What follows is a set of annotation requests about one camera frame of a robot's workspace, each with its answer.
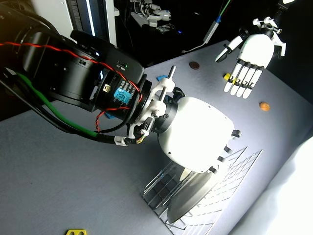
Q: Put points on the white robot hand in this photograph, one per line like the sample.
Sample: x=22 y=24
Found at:
x=256 y=51
x=195 y=134

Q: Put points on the spare robot hand parts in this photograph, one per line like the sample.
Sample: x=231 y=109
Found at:
x=151 y=14

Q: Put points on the yellow rectangular block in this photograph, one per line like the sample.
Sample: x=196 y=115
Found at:
x=227 y=76

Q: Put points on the brown round disc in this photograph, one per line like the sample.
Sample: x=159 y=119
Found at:
x=194 y=65

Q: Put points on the blue rectangular block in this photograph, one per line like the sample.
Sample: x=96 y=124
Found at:
x=160 y=78

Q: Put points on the blue pentagon block with holes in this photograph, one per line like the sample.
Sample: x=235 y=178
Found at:
x=109 y=115

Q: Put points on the white backdrop cloth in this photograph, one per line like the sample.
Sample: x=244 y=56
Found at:
x=293 y=195

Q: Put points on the grey table cloth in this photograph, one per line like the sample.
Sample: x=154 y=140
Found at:
x=73 y=183

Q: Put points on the yellow block with holes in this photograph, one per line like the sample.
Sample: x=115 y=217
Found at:
x=76 y=232

